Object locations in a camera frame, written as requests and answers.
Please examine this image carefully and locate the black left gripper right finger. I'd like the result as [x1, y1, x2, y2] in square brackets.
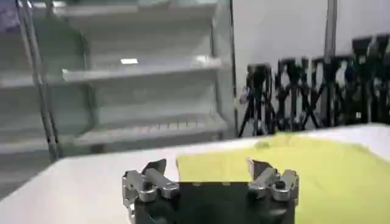
[247, 158, 299, 202]

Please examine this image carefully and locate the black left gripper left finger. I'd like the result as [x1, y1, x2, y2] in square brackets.
[122, 158, 180, 209]

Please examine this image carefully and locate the yellow cloth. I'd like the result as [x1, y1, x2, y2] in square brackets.
[176, 131, 390, 224]

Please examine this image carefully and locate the white open display shelf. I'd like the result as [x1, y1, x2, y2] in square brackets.
[30, 0, 237, 153]

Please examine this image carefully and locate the grey vertical pole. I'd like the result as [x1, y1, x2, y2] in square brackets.
[319, 0, 338, 122]

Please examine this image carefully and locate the grey metal rack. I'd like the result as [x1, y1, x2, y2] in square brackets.
[0, 0, 62, 162]

